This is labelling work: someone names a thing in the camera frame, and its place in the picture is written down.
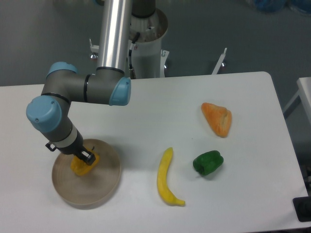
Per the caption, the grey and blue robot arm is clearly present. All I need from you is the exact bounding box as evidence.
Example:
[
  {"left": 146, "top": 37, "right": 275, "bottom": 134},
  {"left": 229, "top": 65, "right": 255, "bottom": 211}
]
[{"left": 26, "top": 0, "right": 156, "bottom": 166}]

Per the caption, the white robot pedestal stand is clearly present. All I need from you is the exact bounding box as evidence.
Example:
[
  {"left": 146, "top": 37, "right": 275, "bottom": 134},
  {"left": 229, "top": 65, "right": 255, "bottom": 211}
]
[{"left": 88, "top": 8, "right": 228, "bottom": 82}]

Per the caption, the green bell pepper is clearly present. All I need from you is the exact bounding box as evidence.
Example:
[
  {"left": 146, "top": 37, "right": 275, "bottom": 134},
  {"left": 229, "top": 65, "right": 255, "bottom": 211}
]
[{"left": 192, "top": 150, "right": 224, "bottom": 176}]

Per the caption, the yellow bell pepper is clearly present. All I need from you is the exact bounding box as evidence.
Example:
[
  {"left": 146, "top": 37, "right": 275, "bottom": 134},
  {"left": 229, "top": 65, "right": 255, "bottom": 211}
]
[{"left": 70, "top": 152, "right": 100, "bottom": 176}]

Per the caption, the yellow banana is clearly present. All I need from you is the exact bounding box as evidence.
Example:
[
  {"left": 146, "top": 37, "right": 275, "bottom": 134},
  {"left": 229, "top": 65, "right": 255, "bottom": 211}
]
[{"left": 156, "top": 147, "right": 186, "bottom": 206}]

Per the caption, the black device at edge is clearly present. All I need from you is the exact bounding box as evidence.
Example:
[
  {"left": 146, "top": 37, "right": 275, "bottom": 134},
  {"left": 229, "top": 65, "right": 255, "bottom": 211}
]
[{"left": 293, "top": 196, "right": 311, "bottom": 222}]

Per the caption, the beige round plate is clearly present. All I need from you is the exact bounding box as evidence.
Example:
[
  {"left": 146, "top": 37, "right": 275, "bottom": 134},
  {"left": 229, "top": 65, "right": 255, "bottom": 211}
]
[{"left": 52, "top": 139, "right": 121, "bottom": 209}]

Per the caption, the orange croissant bread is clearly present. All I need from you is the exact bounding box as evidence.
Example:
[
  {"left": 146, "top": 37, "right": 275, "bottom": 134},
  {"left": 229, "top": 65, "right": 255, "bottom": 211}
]
[{"left": 201, "top": 102, "right": 232, "bottom": 138}]

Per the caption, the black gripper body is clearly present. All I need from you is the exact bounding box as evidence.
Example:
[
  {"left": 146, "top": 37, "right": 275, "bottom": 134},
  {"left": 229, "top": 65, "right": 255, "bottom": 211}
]
[{"left": 45, "top": 134, "right": 86, "bottom": 155}]

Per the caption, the white side table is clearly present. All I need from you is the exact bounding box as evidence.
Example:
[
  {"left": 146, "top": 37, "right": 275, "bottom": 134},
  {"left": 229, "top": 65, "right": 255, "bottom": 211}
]
[{"left": 282, "top": 77, "right": 311, "bottom": 121}]

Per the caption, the blue plastic bag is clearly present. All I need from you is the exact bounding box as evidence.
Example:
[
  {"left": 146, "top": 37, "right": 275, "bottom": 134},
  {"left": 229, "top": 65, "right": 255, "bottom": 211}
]
[{"left": 246, "top": 0, "right": 311, "bottom": 16}]

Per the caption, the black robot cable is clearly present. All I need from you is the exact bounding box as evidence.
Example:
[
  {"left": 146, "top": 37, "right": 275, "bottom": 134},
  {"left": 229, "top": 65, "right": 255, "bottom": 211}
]
[{"left": 127, "top": 32, "right": 141, "bottom": 80}]

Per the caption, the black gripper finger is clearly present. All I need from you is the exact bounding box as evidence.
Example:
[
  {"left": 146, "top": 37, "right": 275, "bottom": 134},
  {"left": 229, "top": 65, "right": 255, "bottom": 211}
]
[{"left": 79, "top": 149, "right": 96, "bottom": 166}]

